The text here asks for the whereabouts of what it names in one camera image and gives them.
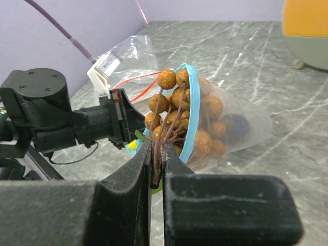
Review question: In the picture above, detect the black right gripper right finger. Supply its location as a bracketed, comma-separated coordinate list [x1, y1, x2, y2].
[162, 145, 304, 245]

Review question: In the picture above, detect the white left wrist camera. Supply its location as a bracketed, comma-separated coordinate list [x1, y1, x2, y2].
[87, 51, 121, 97]

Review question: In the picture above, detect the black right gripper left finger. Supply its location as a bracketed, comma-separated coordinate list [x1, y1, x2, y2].
[1, 141, 152, 245]

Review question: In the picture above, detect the fake brown longan bunch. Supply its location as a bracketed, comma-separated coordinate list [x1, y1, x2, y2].
[145, 68, 227, 190]

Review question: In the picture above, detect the blue zip top bag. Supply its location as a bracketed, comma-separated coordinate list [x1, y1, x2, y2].
[128, 64, 272, 173]

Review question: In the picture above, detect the fake dark purple fruit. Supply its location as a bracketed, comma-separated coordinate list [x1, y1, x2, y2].
[221, 114, 250, 146]

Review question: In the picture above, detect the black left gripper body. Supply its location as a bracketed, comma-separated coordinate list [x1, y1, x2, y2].
[1, 68, 114, 158]

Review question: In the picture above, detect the round mini drawer cabinet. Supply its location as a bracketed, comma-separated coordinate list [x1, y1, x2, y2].
[282, 0, 327, 70]

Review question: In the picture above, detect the orange zip top bag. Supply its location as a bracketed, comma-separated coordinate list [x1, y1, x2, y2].
[107, 35, 159, 103]

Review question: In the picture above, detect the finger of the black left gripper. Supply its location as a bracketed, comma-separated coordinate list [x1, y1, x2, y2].
[109, 89, 145, 149]

